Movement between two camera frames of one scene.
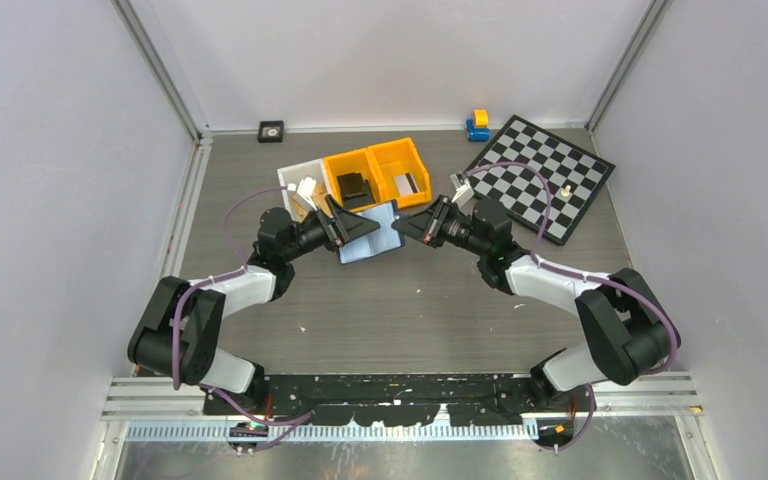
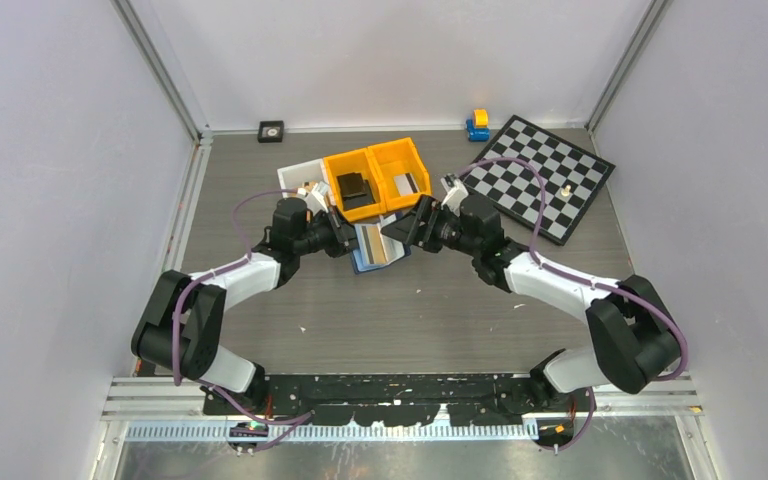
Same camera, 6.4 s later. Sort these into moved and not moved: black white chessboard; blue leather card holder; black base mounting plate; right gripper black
Moved: blue leather card holder
Not moved: black base mounting plate; black white chessboard; right gripper black
